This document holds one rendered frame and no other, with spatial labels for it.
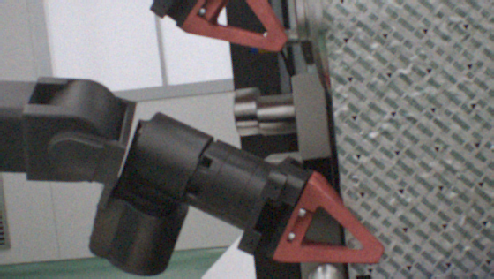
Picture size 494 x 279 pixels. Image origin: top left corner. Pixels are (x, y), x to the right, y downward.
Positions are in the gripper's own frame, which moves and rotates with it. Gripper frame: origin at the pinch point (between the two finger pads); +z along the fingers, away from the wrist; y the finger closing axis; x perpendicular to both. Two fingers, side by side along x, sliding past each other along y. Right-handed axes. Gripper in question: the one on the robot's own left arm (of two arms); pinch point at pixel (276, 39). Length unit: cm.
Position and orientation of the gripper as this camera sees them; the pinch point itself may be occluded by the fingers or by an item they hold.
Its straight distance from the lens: 85.1
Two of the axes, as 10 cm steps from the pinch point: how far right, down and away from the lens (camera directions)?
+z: 8.2, 5.7, -0.2
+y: -1.3, 1.5, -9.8
